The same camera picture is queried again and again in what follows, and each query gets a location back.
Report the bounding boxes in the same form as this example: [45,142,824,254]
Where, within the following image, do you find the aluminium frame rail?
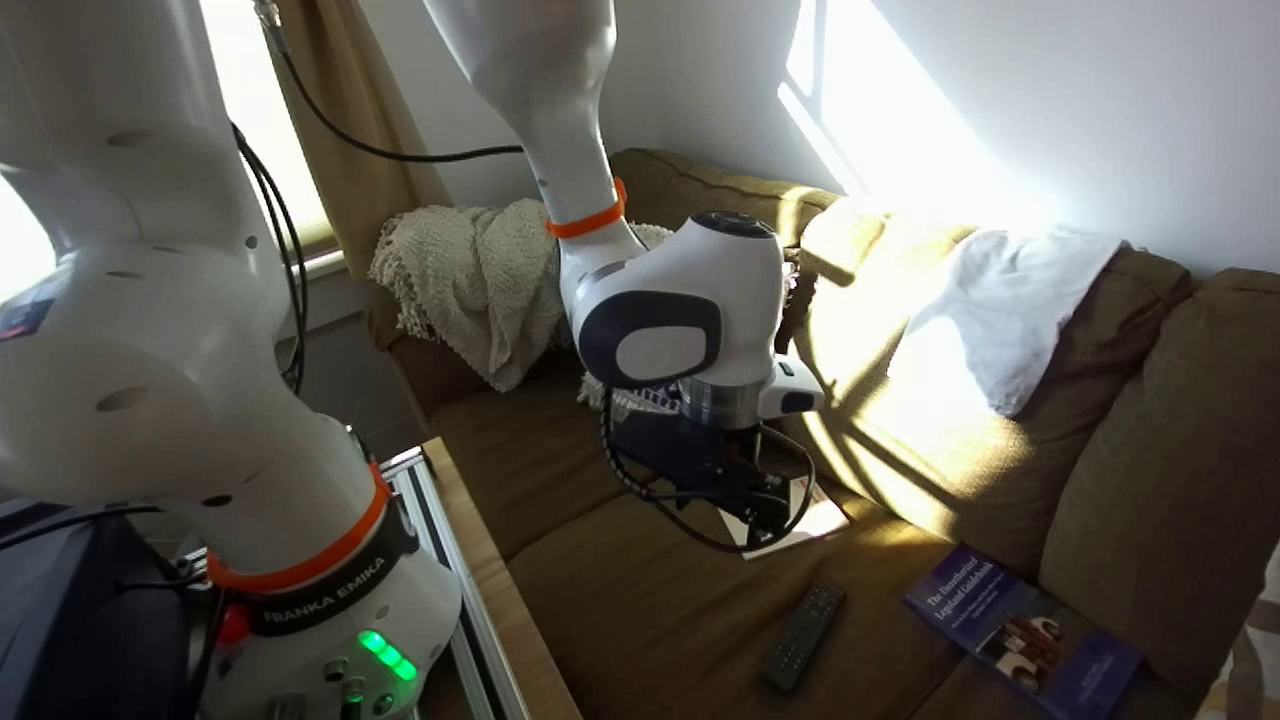
[374,444,536,720]

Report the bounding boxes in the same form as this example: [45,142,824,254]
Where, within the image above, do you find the blue booklet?
[900,542,1151,720]

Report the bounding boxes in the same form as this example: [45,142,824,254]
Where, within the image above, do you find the cream knit blanket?
[367,195,577,395]

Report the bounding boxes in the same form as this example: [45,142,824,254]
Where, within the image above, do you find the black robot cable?
[255,0,528,167]

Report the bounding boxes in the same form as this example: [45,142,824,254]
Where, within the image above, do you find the wooden table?
[418,430,587,720]

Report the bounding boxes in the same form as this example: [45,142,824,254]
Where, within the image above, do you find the tan curtain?
[261,0,450,275]

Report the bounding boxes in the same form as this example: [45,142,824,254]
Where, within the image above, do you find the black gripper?
[612,403,805,552]

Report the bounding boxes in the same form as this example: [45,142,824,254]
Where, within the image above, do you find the brown fabric sofa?
[381,142,1280,720]

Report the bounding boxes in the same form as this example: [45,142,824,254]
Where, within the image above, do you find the dark grey remote control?
[759,582,853,699]

